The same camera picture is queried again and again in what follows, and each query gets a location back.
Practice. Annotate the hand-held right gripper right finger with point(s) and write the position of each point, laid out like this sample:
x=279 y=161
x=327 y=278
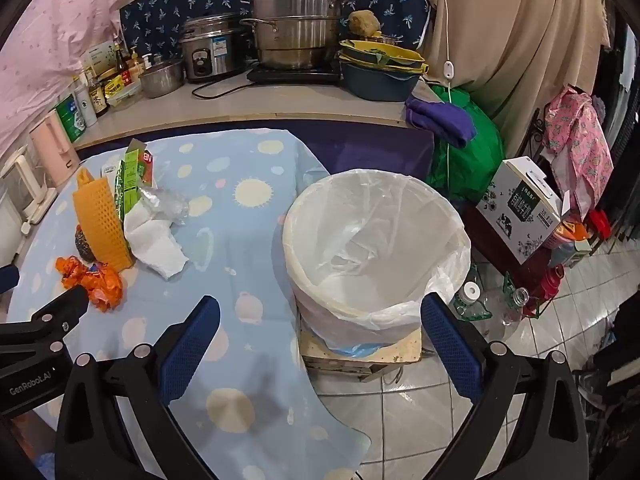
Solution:
x=450 y=350

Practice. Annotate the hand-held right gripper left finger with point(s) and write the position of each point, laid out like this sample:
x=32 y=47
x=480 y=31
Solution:
x=190 y=347

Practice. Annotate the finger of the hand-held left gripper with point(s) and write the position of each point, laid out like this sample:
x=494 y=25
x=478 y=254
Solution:
x=7 y=278
x=55 y=315

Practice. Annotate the orange plastic bag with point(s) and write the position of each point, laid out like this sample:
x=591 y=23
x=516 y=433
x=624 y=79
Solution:
x=95 y=282

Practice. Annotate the orange foam mesh net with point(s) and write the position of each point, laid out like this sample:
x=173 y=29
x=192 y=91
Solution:
x=100 y=220

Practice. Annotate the white paper towel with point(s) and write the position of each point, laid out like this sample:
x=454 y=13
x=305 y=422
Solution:
x=152 y=242

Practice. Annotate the white trash bin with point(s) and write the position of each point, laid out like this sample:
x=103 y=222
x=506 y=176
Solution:
x=380 y=220
x=310 y=320

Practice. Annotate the green toothpaste box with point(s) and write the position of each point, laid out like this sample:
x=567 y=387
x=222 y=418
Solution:
x=125 y=190

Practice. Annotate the clear plastic wrap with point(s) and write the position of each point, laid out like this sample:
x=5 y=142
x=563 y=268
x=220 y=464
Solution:
x=167 y=205

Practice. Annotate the green orange long box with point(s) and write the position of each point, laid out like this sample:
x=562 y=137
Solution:
x=142 y=162

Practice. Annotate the worn wooden stool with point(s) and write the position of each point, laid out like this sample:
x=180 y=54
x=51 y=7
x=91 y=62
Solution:
x=400 y=355

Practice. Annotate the clear bottle white cap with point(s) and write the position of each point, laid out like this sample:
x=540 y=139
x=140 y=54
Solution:
x=470 y=297

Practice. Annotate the white plastic storage box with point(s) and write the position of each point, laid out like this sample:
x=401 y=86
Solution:
x=10 y=220

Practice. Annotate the clear bottle open neck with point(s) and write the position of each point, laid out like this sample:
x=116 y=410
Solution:
x=517 y=305

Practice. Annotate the white electric kettle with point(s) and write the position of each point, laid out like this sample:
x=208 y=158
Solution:
x=27 y=185

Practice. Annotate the dark wooden side table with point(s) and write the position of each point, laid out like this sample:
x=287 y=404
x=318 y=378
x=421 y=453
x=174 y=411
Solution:
x=492 y=255

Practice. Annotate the blue planet print cloth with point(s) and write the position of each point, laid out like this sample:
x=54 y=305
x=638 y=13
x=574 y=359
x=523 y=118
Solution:
x=225 y=240

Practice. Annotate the red thermos flask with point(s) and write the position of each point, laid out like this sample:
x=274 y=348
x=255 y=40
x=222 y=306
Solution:
x=547 y=287

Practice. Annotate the pink electric kettle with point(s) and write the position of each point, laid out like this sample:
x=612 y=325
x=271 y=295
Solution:
x=52 y=147

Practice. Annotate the white printed cardboard box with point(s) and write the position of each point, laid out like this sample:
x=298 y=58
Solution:
x=520 y=210

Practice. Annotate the green white canister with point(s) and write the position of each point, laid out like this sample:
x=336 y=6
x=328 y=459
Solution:
x=70 y=120

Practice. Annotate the white plastic bottle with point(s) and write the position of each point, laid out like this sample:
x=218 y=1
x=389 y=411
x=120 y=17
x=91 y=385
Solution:
x=86 y=105

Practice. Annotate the green plastic bag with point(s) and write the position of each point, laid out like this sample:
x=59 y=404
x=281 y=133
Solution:
x=470 y=160

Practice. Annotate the red plastic stool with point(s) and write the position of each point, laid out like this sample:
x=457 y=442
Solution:
x=600 y=222

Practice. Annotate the dark sauce bottle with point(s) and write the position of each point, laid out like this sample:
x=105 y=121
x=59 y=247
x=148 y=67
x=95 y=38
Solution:
x=98 y=100

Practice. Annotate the clear food container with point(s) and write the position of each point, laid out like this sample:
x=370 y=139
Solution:
x=125 y=96

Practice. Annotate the yellow seasoning packets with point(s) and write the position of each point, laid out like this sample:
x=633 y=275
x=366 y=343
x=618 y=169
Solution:
x=114 y=85

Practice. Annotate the purple cloth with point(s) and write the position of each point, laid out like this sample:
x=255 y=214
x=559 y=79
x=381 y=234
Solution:
x=440 y=117

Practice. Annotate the white green box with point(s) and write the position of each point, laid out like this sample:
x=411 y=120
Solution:
x=100 y=57

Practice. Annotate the pink pineapple print cloth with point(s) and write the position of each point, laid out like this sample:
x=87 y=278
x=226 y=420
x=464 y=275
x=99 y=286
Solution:
x=575 y=145

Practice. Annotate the tall dark glass bottle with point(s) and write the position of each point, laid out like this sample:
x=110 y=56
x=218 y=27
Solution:
x=120 y=62

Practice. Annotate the pink dotted curtain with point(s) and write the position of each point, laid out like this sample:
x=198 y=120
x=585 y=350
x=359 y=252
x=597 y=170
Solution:
x=50 y=35

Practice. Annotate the small steel pot with lid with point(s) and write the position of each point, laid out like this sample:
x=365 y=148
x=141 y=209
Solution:
x=160 y=80

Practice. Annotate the yellow pump bottle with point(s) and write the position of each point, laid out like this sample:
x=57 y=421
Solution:
x=135 y=62

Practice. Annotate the black induction cooktop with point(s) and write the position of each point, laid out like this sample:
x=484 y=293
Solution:
x=300 y=76

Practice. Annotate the steel rice cooker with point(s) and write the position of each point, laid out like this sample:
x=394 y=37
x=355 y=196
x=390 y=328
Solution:
x=210 y=52

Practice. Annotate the yellow dishes stack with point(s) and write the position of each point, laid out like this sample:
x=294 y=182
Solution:
x=385 y=55

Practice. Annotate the beige curtain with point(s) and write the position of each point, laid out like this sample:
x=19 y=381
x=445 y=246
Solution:
x=525 y=35

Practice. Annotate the brown loofah sponge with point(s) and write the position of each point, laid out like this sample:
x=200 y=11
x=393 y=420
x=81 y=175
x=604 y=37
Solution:
x=364 y=24

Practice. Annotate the large stainless steamer pot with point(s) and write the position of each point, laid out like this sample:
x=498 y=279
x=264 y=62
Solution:
x=295 y=25

